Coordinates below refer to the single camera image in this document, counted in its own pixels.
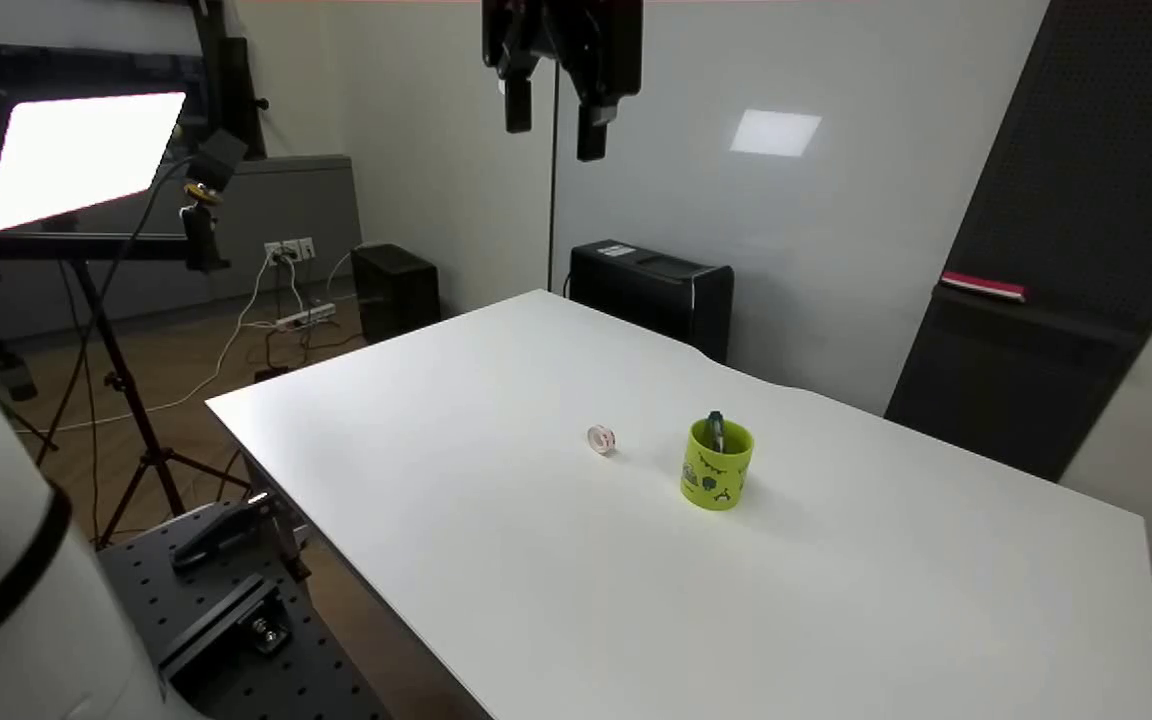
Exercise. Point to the black camera on stand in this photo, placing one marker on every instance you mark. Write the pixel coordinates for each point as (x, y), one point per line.
(205, 202)

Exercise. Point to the dark marker pen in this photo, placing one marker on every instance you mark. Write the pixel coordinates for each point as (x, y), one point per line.
(712, 429)

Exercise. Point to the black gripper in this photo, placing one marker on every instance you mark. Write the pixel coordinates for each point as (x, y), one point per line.
(576, 41)

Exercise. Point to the bright studio light panel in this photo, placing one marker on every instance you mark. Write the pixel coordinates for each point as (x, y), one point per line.
(77, 156)

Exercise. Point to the black clamp tool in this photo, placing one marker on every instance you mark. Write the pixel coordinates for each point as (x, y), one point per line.
(223, 534)

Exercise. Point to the small black speaker box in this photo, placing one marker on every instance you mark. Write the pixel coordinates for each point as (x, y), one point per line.
(397, 285)

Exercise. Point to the wide black computer case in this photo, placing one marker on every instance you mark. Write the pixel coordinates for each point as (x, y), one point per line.
(658, 290)

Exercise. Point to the black light tripod stand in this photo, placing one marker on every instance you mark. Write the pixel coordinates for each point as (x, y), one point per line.
(123, 385)

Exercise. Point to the white floor power strip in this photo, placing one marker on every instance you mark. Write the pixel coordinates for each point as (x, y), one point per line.
(306, 317)

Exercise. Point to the green plastic cup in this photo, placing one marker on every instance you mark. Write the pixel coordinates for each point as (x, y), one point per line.
(712, 477)

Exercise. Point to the white wall socket strip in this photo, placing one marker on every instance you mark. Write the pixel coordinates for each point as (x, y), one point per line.
(288, 245)

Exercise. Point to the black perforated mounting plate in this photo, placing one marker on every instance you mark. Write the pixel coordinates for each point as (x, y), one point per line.
(249, 640)

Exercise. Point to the dark wall panel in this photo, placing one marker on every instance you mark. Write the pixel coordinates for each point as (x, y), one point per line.
(1071, 226)

